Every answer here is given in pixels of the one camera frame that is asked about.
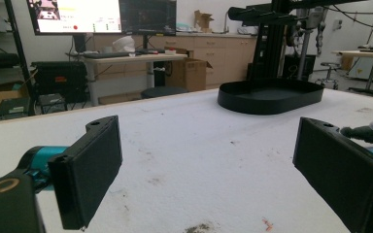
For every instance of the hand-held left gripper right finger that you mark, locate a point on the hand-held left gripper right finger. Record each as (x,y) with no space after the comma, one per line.
(340,174)

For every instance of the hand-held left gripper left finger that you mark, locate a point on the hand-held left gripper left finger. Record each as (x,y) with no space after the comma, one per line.
(87,171)

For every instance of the dark grey soft toy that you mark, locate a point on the dark grey soft toy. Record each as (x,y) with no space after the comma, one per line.
(366,134)

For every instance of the black equipment case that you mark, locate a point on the black equipment case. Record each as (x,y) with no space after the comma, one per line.
(61,79)

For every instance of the metal stool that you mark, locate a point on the metal stool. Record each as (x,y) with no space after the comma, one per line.
(329,73)

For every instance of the black oval tray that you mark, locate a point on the black oval tray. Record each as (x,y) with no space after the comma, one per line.
(268,97)

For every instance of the black keyboard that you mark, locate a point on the black keyboard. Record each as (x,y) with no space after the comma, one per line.
(107,55)

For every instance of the white desk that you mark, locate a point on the white desk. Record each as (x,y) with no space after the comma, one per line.
(136,59)

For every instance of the wooden side table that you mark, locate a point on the wooden side table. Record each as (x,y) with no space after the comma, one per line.
(369,55)

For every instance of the black slanted pole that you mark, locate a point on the black slanted pole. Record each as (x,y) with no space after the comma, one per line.
(21,58)

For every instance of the white crumpled bag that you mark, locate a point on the white crumpled bag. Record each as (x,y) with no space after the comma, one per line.
(124,44)

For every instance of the large cardboard box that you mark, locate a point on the large cardboard box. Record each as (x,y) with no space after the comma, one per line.
(187,74)

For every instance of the black metal stand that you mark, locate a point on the black metal stand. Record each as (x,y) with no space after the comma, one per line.
(272,42)

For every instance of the bright computer monitor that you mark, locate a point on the bright computer monitor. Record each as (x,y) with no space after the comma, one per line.
(77,16)

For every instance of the dark computer monitor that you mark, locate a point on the dark computer monitor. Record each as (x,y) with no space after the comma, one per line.
(147,16)

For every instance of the wooden cabinet row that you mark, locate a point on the wooden cabinet row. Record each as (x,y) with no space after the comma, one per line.
(220,55)

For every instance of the small open cardboard box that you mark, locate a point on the small open cardboard box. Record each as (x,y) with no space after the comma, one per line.
(202,20)

